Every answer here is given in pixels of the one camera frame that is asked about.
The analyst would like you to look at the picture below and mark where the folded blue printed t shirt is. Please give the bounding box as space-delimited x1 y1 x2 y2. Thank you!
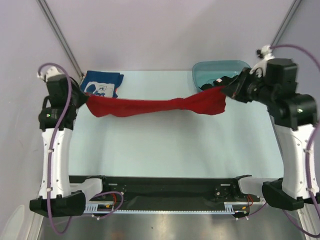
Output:
80 70 124 98

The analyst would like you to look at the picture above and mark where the white slotted cable duct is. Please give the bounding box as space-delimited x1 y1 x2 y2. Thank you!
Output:
83 202 249 216

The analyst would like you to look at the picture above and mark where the red t shirt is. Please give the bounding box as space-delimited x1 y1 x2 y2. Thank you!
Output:
86 86 226 118

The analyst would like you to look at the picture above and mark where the teal plastic bin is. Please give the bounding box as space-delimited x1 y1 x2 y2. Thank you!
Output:
192 60 250 92

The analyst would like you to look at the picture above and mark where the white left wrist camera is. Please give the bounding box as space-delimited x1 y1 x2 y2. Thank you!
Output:
37 66 62 82

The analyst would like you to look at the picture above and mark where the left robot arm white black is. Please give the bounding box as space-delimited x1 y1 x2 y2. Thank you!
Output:
29 73 110 218

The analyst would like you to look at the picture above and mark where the right aluminium frame post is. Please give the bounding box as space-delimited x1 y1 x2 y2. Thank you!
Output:
270 0 303 46

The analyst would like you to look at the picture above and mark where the aluminium frame post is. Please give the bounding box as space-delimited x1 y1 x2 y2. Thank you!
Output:
36 0 84 79
270 0 303 46

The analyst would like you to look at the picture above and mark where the black t shirt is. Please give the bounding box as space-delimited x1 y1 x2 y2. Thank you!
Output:
200 75 238 91

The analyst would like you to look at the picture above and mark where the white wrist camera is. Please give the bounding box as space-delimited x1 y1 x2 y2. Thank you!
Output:
37 66 62 82
249 45 275 78

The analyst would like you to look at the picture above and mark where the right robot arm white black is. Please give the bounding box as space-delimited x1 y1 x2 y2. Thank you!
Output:
221 58 320 211

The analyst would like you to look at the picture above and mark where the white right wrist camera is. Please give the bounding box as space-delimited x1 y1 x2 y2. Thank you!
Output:
249 45 275 78

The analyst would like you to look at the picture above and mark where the left aluminium frame post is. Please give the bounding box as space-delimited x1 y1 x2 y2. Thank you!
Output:
36 0 84 79

